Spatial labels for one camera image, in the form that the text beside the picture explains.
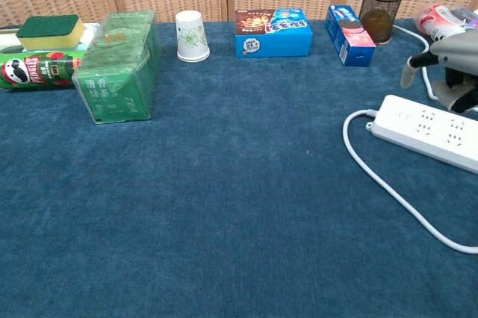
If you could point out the green tea box pack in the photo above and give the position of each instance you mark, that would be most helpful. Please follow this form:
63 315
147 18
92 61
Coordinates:
119 68

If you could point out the black mesh pen holder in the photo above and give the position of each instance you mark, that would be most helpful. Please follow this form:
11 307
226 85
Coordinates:
381 15

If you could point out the wide blue Oreo box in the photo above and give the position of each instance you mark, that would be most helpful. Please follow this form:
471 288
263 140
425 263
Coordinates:
272 36

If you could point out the blue tablecloth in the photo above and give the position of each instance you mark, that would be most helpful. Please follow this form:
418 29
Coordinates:
224 191

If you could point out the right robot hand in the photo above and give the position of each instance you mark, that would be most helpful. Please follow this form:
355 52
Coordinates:
457 53

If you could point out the narrow blue Oreo box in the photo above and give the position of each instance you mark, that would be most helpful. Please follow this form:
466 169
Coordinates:
349 36

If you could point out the green and yellow sponge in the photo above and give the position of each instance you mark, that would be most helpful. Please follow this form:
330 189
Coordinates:
48 30

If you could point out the red white snack bag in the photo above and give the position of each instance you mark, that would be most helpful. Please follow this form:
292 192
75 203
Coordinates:
440 21

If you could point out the white floral paper cup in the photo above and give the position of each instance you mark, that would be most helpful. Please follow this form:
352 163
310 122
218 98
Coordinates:
191 38

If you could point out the white power strip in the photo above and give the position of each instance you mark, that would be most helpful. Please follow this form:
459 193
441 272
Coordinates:
425 127

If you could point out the green Pringles can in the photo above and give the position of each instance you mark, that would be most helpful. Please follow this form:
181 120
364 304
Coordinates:
33 70

